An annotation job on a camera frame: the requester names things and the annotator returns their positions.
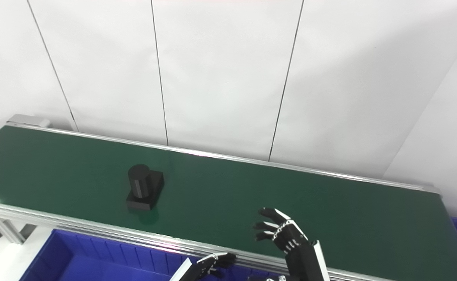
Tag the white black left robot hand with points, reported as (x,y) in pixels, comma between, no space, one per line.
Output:
(209,263)

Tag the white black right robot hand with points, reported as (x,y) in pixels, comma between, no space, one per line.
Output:
(302,257)

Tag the black cylinder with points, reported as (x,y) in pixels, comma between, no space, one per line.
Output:
(140,187)

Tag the green conveyor belt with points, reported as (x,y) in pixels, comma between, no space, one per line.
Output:
(232,195)
(96,228)

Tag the aluminium conveyor support leg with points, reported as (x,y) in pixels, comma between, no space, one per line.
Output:
(8,230)

